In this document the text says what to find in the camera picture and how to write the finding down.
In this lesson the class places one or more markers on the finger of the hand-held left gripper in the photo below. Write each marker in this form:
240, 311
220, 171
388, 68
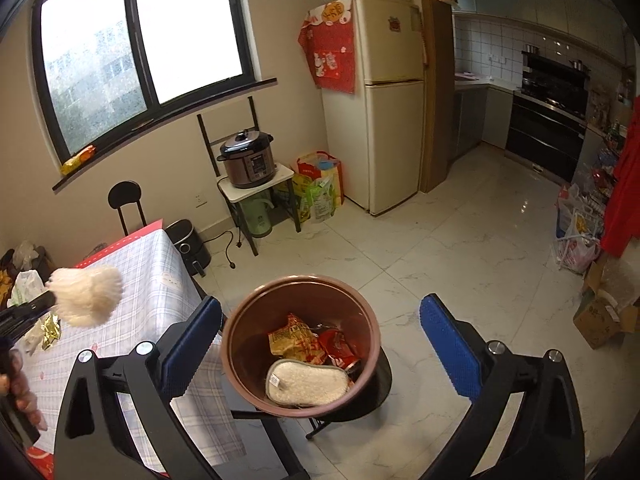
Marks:
32, 305
20, 331

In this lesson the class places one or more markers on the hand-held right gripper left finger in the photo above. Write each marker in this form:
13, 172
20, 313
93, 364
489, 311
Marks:
192, 350

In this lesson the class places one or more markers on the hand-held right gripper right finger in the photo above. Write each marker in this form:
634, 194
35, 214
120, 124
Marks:
450, 345

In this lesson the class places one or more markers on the brown round bin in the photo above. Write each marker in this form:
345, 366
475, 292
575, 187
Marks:
250, 340

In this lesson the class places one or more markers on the red foil packet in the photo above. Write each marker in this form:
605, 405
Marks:
337, 347

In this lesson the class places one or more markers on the person's left hand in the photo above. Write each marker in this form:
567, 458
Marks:
20, 392

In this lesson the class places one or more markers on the white plastic bag green print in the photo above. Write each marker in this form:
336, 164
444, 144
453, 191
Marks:
25, 285

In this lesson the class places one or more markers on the gold foil wrapper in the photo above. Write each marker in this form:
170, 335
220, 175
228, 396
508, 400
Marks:
50, 332

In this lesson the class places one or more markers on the yellow snack bag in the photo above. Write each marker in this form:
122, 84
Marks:
5, 285

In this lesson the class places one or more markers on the dark stool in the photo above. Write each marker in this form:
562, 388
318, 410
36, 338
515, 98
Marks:
42, 265

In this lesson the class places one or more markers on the clear plastic bag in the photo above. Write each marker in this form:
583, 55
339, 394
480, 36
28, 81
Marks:
25, 255

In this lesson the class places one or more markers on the black air fryer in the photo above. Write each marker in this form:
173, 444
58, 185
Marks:
187, 245

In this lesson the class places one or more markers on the black round-back chair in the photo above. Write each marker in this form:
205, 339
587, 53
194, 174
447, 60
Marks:
125, 192

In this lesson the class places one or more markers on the green thermos kettle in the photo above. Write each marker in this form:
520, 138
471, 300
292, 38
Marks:
257, 217

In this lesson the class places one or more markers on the brown cardboard box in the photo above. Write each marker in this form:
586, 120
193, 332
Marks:
597, 320

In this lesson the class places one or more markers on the yellow snack packet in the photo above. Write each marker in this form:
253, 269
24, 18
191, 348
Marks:
79, 159

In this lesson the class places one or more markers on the white pink plastic bag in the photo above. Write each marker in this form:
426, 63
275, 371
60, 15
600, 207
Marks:
577, 250

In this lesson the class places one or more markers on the open cardboard box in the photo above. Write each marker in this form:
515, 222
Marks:
612, 280

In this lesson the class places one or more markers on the green snack bag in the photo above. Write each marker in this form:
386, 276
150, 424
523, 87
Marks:
317, 200

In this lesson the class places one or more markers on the brown electric pressure cooker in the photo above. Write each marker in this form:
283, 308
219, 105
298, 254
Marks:
247, 162

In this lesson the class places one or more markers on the red yellow woven bag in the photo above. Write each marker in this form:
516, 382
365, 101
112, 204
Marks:
336, 180

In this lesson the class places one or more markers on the cream refrigerator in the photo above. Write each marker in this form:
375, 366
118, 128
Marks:
390, 135

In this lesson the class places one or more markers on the red hanging garment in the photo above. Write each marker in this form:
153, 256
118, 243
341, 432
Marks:
622, 200

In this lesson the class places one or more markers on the grey kitchen base cabinet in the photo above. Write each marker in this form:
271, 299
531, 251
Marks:
480, 120

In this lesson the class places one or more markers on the black integrated stove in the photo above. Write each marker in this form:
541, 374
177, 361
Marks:
545, 130

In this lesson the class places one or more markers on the wooden partition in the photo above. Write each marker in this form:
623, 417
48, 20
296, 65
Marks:
440, 110

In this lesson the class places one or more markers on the shelf of packaged goods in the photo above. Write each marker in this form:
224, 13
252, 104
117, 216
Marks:
597, 160

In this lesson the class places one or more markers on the black framed window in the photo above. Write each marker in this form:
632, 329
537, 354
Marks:
95, 60

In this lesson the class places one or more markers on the red printed cloth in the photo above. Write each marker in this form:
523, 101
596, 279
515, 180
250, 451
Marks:
330, 45

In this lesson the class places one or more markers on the red fridge magnet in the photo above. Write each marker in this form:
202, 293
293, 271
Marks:
395, 23

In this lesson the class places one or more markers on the white wall socket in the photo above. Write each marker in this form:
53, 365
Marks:
202, 200

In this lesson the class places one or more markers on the black frame side table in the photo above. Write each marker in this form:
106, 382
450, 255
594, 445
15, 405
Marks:
235, 192

